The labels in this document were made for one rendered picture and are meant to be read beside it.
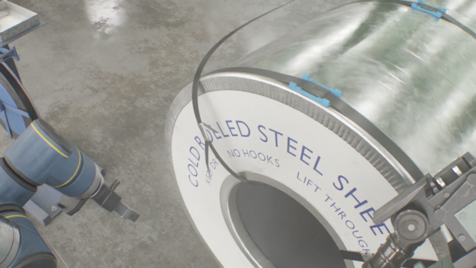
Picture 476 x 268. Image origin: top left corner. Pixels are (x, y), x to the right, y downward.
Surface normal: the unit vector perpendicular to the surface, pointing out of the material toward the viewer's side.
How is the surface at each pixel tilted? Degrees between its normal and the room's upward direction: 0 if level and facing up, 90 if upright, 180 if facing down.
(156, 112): 0
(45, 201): 0
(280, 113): 90
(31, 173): 71
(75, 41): 0
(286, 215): 33
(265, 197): 61
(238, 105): 90
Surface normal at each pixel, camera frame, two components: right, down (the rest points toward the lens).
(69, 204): -0.29, -0.46
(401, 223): -0.41, 0.12
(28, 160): 0.26, 0.02
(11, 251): 0.93, 0.11
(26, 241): 0.95, -0.27
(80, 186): 0.66, 0.55
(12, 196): 0.58, 0.36
